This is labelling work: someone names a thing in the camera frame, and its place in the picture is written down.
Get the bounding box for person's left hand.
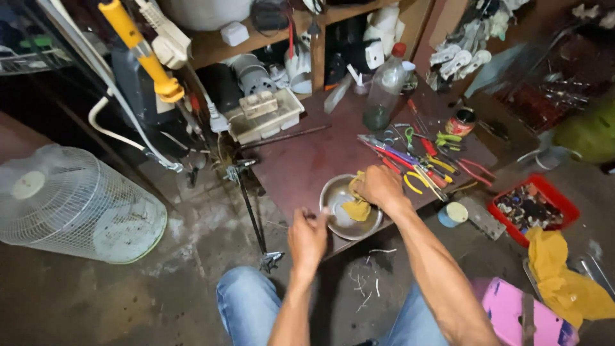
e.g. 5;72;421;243
287;206;332;276

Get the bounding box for person's right hand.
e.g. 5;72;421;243
352;165;407;210

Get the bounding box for small yellow cloth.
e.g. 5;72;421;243
341;170;373;223

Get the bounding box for low brown wooden table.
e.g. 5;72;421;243
250;72;541;260

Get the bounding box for steel bowl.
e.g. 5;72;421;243
319;174;384;241

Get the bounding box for pile of pliers and screwdrivers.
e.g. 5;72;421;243
357;98;498;202

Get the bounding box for dark metal rod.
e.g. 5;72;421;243
238;124;333;151

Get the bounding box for blue tape roll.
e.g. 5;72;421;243
437;201;469;228

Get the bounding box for clear plastic bottle red cap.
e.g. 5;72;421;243
362;42;408;131

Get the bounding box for white plastic tray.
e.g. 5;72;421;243
225;87;306;145

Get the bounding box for small jar red label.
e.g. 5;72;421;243
444;107;478;139

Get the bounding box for grey metal plate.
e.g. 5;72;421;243
458;196;507;241

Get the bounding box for beige terminal block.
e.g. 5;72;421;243
239;91;279;120

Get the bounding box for wooden shelf with parts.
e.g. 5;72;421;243
159;0;435;102

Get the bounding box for white electric plug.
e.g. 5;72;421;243
204;94;231;134

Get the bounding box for person's blue jeans legs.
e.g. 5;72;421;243
216;266;450;346

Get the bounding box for heap of white fan blades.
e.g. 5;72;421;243
426;0;529;92

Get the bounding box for red tray of small parts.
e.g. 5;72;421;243
487;173;580;248

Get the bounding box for pink plastic stool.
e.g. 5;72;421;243
473;277;580;346

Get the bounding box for large yellow cloth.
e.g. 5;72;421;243
526;227;615;329

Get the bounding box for green bag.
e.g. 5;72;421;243
553;98;615;165

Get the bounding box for white power strip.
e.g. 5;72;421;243
135;0;192;70

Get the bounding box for white fan guard cage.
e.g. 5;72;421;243
0;143;168;265

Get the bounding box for white hose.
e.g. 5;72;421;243
88;86;184;173

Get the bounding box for yellow handled tool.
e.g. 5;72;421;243
98;0;185;103

